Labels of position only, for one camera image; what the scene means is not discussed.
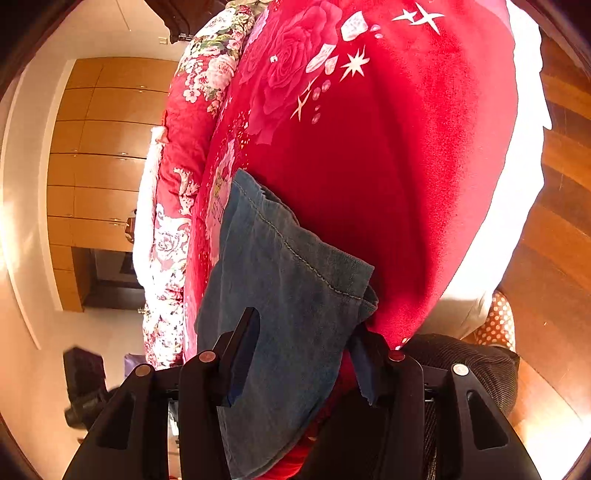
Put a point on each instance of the red rose print blanket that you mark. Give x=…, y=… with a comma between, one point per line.
x=392, y=184

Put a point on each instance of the brown hanging jacket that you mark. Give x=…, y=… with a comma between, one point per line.
x=130, y=228

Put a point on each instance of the purple lace cover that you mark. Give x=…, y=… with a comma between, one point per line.
x=134, y=362

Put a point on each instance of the light wooden wardrobe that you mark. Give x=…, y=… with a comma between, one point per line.
x=101, y=138

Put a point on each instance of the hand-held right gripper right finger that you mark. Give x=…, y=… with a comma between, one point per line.
x=367, y=378

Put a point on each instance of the blue denim pants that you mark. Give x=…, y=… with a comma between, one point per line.
x=286, y=295

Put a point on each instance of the white fleece blanket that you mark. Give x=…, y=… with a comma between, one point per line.
x=145, y=207

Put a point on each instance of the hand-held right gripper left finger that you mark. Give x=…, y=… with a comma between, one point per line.
x=247, y=364

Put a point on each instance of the orange polka dot cloth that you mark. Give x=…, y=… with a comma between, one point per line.
x=498, y=323

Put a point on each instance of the dark wooden headboard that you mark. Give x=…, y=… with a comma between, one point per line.
x=184, y=18

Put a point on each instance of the floral patterned quilt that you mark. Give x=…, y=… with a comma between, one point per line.
x=180, y=138

